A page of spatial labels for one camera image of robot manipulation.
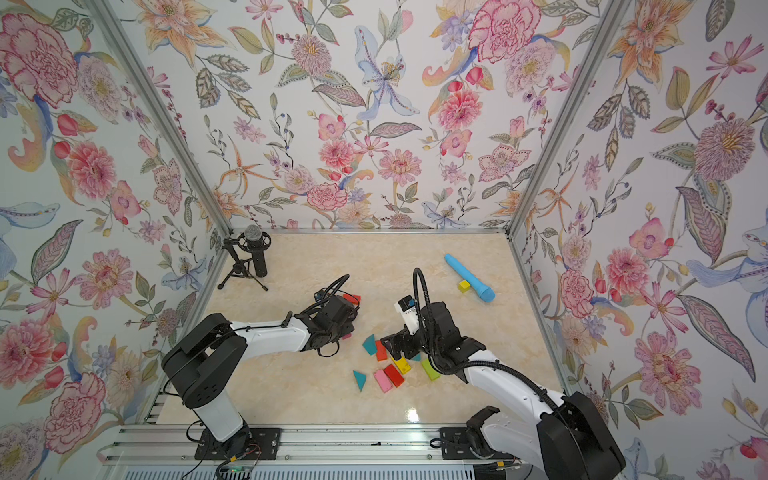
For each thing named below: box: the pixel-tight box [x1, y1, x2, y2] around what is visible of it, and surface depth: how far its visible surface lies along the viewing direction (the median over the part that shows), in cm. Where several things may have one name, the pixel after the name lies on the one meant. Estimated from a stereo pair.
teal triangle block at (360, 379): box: [353, 370, 367, 392], surface depth 86 cm
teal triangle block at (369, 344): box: [362, 334, 376, 356], surface depth 91 cm
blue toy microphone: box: [444, 254, 496, 303], surface depth 105 cm
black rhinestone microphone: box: [244, 225, 268, 277], surface depth 96 cm
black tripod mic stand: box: [217, 236, 269, 291], surface depth 102 cm
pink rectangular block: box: [374, 369, 393, 393], surface depth 86 cm
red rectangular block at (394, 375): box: [384, 364, 404, 387], surface depth 86 cm
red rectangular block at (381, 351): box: [375, 340, 388, 361], surface depth 90 cm
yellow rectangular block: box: [392, 356, 412, 375], surface depth 87 cm
